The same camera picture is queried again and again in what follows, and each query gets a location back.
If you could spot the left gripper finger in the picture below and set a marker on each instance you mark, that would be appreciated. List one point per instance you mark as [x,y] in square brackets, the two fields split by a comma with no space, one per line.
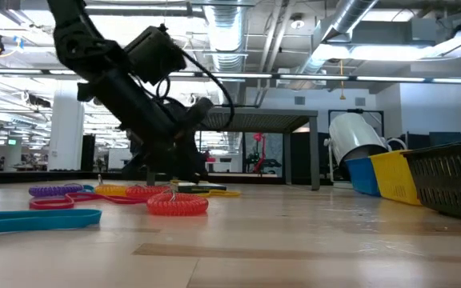
[158,160]
[192,164]

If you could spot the Crayola crayon box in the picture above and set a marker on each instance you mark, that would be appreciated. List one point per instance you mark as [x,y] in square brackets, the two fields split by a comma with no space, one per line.
[206,188]

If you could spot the red spiral coil wristband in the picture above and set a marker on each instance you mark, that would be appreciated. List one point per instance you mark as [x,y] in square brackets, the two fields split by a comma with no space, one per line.
[146,191]

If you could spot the yellow rubber band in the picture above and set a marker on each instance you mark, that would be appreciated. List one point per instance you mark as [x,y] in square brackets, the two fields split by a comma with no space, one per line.
[226,194]

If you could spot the orange spiral coil wristband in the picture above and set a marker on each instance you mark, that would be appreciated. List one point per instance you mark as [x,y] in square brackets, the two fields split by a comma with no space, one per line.
[174,208]

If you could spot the yellow spiral coil wristband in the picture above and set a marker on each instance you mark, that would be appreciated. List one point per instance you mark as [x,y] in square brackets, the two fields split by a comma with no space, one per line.
[108,190]

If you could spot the purple spiral coil wristband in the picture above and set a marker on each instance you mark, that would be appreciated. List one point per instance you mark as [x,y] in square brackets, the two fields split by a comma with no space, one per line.
[50,190]

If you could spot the red rubber band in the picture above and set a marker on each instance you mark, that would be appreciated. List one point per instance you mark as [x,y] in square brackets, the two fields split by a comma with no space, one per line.
[50,206]

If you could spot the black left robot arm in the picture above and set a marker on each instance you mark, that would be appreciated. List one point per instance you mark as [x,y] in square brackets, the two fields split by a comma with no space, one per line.
[78,44]

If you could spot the red background robot arm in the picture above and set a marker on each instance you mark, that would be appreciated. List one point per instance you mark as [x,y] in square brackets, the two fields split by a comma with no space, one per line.
[259,138]

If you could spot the blue-grey office monitor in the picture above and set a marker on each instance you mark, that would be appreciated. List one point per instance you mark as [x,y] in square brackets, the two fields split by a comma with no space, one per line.
[446,139]

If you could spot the small white table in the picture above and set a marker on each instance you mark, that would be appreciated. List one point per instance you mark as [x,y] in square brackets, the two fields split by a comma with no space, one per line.
[224,160]

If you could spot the tall black cabinet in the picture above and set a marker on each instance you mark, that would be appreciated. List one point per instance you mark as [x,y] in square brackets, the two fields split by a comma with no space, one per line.
[88,154]

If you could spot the white building column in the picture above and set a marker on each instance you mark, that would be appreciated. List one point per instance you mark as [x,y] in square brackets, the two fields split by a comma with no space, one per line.
[66,132]

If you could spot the grey perforated metal shelf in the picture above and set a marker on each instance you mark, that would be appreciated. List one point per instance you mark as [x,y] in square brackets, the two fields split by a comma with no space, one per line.
[262,120]

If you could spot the dark wide cabinet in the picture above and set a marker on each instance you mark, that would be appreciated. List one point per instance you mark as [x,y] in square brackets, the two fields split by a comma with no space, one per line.
[298,160]

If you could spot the long linear ceiling light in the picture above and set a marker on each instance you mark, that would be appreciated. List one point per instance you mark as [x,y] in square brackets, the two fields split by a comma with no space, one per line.
[14,71]

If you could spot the white cylinder roll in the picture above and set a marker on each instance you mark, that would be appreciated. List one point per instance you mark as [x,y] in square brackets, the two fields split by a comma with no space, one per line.
[352,134]

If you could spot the blue plastic basket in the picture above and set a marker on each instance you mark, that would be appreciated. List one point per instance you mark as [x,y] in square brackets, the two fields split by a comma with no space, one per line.
[360,178]

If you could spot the round ceiling sensor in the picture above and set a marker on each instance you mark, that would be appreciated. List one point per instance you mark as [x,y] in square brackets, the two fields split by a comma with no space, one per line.
[297,23]

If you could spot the black framed whiteboard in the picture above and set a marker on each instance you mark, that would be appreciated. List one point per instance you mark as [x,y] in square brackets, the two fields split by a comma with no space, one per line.
[378,124]

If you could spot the yellow plastic basket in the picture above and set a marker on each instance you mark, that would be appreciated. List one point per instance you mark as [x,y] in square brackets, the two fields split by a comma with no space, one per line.
[394,178]

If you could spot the black plastic basket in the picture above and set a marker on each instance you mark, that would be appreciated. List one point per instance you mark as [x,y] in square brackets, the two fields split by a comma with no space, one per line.
[450,188]

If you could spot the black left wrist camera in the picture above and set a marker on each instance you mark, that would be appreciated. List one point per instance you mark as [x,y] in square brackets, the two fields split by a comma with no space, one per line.
[154,56]

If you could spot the silver corrugated ventilation duct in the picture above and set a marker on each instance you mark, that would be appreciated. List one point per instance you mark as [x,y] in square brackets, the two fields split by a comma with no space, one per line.
[226,32]

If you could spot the silver spiral ventilation duct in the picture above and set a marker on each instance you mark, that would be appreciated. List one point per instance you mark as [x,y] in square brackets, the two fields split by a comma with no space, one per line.
[350,16]

